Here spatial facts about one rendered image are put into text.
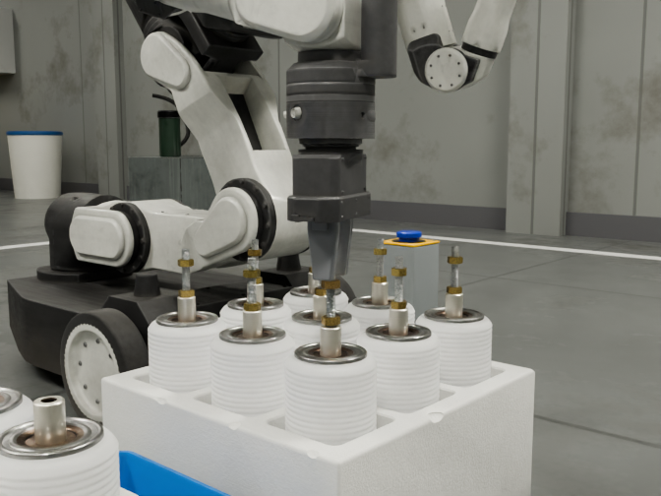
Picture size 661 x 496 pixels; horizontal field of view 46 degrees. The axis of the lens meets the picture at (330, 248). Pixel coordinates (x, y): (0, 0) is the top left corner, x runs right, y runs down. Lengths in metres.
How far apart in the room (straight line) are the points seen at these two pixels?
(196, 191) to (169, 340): 3.73
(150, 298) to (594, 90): 3.11
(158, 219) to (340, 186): 0.82
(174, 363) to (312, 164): 0.33
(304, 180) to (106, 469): 0.32
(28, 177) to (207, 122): 5.67
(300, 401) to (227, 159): 0.66
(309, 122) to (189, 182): 3.88
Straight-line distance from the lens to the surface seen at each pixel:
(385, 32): 0.74
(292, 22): 0.74
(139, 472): 0.92
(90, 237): 1.63
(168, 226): 1.49
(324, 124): 0.73
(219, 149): 1.37
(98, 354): 1.31
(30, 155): 6.98
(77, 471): 0.58
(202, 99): 1.37
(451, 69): 1.39
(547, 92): 4.09
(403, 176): 4.64
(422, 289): 1.21
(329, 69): 0.73
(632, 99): 4.03
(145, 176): 4.84
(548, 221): 4.09
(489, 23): 1.41
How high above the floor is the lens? 0.47
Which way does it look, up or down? 8 degrees down
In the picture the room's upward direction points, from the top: straight up
